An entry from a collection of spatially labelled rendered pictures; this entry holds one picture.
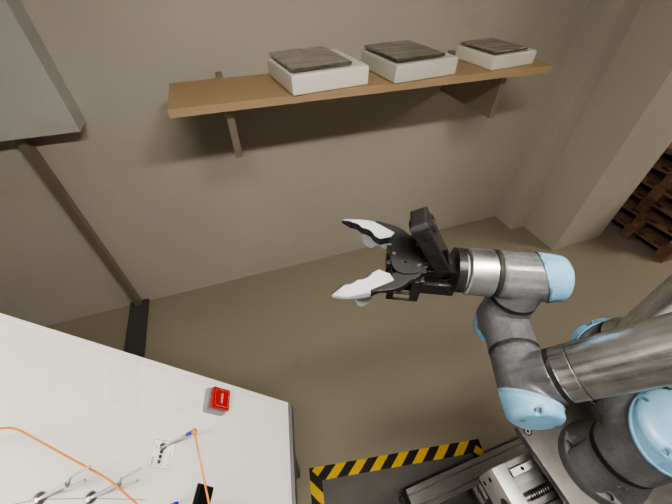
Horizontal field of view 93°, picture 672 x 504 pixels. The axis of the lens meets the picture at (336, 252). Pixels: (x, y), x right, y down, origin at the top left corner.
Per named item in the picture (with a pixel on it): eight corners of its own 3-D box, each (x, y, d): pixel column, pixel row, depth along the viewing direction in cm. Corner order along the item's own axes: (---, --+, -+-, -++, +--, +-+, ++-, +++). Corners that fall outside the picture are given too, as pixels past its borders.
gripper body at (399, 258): (381, 300, 53) (455, 306, 52) (386, 270, 46) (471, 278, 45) (382, 263, 58) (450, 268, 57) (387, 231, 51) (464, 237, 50)
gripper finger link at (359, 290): (341, 325, 49) (391, 299, 51) (341, 306, 44) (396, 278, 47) (332, 309, 50) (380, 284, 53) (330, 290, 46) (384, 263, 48)
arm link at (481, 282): (504, 279, 45) (493, 236, 50) (470, 277, 45) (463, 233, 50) (485, 305, 51) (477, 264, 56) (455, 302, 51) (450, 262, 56)
